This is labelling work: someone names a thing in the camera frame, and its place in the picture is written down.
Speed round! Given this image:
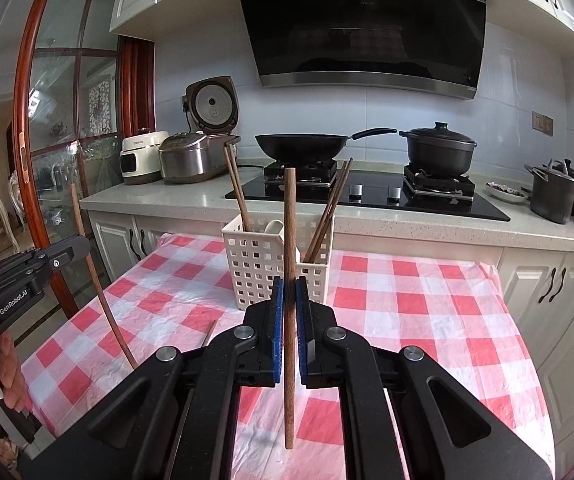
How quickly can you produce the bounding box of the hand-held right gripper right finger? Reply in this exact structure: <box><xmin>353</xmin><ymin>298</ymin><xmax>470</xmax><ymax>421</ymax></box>
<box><xmin>295</xmin><ymin>276</ymin><xmax>554</xmax><ymax>480</ymax></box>

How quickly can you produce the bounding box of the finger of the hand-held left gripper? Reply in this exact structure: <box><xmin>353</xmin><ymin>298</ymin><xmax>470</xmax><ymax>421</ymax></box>
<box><xmin>0</xmin><ymin>233</ymin><xmax>92</xmax><ymax>301</ymax></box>

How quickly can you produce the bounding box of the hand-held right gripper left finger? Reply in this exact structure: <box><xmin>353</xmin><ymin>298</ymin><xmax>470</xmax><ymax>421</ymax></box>
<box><xmin>17</xmin><ymin>276</ymin><xmax>286</xmax><ymax>480</ymax></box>

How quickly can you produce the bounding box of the white perforated plastic basket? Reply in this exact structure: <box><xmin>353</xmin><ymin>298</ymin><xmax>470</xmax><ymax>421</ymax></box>
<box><xmin>222</xmin><ymin>212</ymin><xmax>335</xmax><ymax>310</ymax></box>

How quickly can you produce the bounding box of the white carved chair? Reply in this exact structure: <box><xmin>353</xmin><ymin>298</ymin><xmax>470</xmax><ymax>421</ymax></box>
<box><xmin>0</xmin><ymin>169</ymin><xmax>24</xmax><ymax>233</ymax></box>

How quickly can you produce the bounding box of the red white checked tablecloth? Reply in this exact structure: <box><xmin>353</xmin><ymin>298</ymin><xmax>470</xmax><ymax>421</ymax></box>
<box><xmin>19</xmin><ymin>232</ymin><xmax>555</xmax><ymax>480</ymax></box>

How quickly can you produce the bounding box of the white electric cooker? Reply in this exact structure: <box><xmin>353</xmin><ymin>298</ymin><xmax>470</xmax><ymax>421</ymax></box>
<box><xmin>119</xmin><ymin>131</ymin><xmax>170</xmax><ymax>186</ymax></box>

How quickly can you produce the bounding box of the silver rice cooker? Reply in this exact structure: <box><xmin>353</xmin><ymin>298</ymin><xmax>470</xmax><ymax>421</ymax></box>
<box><xmin>158</xmin><ymin>76</ymin><xmax>242</xmax><ymax>185</ymax></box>

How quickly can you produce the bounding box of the black burner grate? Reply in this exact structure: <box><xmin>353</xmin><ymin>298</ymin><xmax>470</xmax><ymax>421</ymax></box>
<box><xmin>403</xmin><ymin>165</ymin><xmax>476</xmax><ymax>197</ymax></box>
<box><xmin>263</xmin><ymin>159</ymin><xmax>338</xmax><ymax>187</ymax></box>

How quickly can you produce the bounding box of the wooden glass door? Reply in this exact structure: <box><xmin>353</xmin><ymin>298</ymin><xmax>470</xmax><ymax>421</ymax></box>
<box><xmin>13</xmin><ymin>0</ymin><xmax>156</xmax><ymax>318</ymax></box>

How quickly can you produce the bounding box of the black wok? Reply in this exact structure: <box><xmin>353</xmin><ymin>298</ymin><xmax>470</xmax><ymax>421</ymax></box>
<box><xmin>255</xmin><ymin>127</ymin><xmax>398</xmax><ymax>163</ymax></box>

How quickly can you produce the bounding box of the black glass gas hob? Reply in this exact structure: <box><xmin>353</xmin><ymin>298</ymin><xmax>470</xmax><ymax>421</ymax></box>
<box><xmin>224</xmin><ymin>162</ymin><xmax>512</xmax><ymax>222</ymax></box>

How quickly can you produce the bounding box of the black lidded pot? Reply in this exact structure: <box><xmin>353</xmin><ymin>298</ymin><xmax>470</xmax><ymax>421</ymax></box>
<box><xmin>399</xmin><ymin>121</ymin><xmax>478</xmax><ymax>177</ymax></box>

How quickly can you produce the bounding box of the white plate with food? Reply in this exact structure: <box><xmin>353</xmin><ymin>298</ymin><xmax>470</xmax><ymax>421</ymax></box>
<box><xmin>484</xmin><ymin>181</ymin><xmax>530</xmax><ymax>204</ymax></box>

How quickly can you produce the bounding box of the dark grey stockpot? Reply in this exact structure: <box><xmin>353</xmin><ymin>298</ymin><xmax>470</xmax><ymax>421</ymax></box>
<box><xmin>525</xmin><ymin>162</ymin><xmax>574</xmax><ymax>225</ymax></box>

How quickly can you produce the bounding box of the black kitchen utensil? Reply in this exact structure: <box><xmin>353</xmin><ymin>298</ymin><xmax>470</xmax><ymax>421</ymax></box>
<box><xmin>546</xmin><ymin>158</ymin><xmax>574</xmax><ymax>179</ymax></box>

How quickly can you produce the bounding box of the black range hood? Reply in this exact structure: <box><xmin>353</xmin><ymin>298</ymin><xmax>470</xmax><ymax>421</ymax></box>
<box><xmin>229</xmin><ymin>0</ymin><xmax>488</xmax><ymax>101</ymax></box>

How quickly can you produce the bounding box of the wall socket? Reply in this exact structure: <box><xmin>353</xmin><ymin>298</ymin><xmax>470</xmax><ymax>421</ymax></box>
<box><xmin>532</xmin><ymin>110</ymin><xmax>554</xmax><ymax>137</ymax></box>

